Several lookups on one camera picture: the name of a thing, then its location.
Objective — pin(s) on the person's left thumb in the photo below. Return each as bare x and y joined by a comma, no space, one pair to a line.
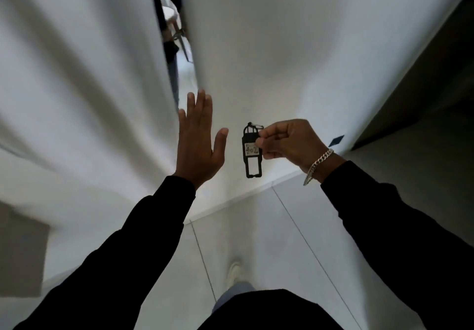
220,144

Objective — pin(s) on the person's black top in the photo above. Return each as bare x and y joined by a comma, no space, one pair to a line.
270,313

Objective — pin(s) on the person's left middle finger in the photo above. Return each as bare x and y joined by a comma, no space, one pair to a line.
200,107

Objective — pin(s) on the person's left little finger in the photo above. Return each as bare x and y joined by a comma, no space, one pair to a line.
182,122

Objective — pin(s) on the black key tag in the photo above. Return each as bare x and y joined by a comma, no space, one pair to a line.
249,156

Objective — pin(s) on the person's right fingers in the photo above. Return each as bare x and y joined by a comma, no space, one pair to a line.
272,139

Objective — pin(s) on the person's left forearm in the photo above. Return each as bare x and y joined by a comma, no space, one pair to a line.
122,263

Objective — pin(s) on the white door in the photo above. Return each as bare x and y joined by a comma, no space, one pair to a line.
281,56

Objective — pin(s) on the person's right forearm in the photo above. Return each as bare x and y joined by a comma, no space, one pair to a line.
400,244

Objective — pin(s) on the person's white shoe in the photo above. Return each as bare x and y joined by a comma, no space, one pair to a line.
234,272

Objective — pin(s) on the person's grey trouser leg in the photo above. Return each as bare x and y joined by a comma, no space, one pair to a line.
233,294

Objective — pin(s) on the person's left hand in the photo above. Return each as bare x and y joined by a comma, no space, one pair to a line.
195,152

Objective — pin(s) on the person's right hand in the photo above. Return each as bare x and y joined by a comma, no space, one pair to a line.
298,143

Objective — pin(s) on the white chair with metal legs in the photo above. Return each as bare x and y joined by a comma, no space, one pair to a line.
174,15

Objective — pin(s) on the small blue door stop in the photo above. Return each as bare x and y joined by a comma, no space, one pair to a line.
336,140

